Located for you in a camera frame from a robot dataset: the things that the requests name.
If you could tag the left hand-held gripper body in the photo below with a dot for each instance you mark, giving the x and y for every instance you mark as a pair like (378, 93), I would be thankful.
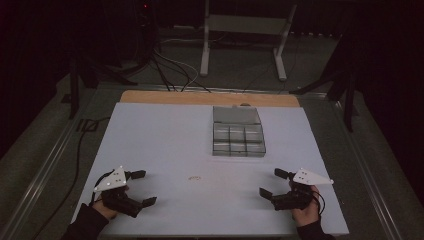
(111, 181)

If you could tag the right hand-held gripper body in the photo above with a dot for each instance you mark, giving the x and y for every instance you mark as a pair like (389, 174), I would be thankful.
(295, 196)

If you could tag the clear plastic compartment box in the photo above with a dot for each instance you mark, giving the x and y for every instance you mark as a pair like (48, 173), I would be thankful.
(238, 133)

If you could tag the person's right hand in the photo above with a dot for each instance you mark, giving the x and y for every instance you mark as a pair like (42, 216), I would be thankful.
(306, 216)

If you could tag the person's left hand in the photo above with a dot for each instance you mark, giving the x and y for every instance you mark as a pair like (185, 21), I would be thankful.
(101, 208)

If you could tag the white table cover board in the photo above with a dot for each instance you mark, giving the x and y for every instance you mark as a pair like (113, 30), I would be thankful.
(166, 143)

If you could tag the wooden table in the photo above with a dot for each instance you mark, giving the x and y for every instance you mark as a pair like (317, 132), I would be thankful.
(186, 97)

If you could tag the black tripod stand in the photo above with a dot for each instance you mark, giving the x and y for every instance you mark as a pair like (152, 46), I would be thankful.
(83, 75)
(340, 83)

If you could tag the dark device with red light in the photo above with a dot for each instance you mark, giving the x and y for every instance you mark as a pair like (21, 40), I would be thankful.
(145, 26)

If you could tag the white metal stand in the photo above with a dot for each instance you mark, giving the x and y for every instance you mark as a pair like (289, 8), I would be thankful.
(246, 24)

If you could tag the metal floor rail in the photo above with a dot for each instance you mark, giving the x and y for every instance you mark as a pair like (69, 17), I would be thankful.
(43, 166)
(363, 166)

